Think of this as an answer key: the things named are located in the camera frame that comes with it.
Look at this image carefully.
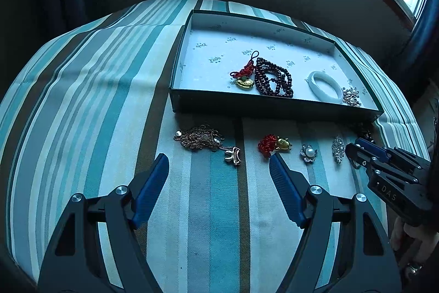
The red knot gold lock charm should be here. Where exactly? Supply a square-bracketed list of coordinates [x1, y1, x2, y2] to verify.
[230, 51, 260, 90]

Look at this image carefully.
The person's right hand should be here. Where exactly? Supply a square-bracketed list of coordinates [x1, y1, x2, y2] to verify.
[390, 216, 438, 281]

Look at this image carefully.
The pearl flower brooch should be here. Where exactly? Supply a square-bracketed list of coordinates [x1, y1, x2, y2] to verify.
[300, 144, 319, 164]

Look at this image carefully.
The striped teal tablecloth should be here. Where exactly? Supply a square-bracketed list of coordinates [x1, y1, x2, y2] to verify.
[0, 0, 432, 293]

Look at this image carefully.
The dark red bead bracelet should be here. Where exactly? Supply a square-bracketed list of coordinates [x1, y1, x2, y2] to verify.
[254, 56, 295, 99]

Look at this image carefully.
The pearl cluster brooch with chain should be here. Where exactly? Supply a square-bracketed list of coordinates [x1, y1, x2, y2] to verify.
[342, 87, 361, 107]

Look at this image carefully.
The white jade bangle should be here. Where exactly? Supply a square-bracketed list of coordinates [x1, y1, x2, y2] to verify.
[307, 71, 343, 104]

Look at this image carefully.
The crystal bar brooch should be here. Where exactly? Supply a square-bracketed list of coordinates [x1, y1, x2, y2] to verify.
[331, 135, 345, 164]

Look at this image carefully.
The dark blue right curtain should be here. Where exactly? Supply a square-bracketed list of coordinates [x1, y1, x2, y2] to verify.
[394, 0, 438, 83]

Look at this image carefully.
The black cord bead pendant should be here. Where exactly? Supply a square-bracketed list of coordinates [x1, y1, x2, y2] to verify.
[359, 129, 375, 144]

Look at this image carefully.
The dark green jewelry tray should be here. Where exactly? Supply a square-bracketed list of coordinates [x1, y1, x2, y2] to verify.
[170, 10, 383, 123]

